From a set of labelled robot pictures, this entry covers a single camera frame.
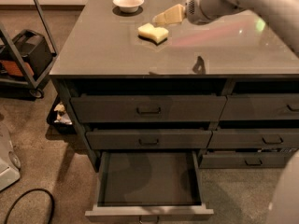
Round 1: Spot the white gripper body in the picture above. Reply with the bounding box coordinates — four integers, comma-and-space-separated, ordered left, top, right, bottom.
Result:
185, 0, 240, 25

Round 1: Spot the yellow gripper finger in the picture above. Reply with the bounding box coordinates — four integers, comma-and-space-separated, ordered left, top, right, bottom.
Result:
152, 4, 186, 26

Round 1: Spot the yellow sponge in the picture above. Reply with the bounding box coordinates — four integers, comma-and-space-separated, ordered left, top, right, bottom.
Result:
138, 23, 169, 44

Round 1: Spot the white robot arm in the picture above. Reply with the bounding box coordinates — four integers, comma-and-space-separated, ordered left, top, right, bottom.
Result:
152, 0, 299, 56

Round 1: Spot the dark grey drawer cabinet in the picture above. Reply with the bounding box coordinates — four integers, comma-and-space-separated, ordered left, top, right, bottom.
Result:
50, 0, 299, 167

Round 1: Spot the top right drawer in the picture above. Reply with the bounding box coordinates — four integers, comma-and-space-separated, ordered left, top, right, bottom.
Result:
221, 94, 299, 121

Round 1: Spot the middle left drawer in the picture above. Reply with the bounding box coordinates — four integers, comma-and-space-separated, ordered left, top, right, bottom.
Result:
86, 129, 212, 149

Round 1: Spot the top left drawer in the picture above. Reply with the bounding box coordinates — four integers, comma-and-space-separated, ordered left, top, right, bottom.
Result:
70, 95, 226, 123

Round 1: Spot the middle right drawer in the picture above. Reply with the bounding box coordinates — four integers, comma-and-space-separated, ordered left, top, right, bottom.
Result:
208, 129, 299, 149

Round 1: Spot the bottom right drawer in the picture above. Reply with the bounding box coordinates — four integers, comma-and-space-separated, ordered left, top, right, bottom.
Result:
198, 152, 292, 169

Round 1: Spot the open bottom left drawer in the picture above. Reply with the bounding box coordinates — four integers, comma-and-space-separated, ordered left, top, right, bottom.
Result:
85, 151, 214, 224

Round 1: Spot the white ceramic bowl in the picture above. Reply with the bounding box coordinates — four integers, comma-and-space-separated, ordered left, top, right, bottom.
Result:
113, 0, 144, 13

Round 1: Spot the black metal cart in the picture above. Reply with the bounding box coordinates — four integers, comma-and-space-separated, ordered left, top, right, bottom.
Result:
0, 0, 58, 99

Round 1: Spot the grey machine on floor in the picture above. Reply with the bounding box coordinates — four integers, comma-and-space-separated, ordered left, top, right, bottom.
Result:
0, 123, 21, 191

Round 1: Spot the black floor cable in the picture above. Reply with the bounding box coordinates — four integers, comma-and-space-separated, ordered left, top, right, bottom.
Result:
3, 188, 56, 224

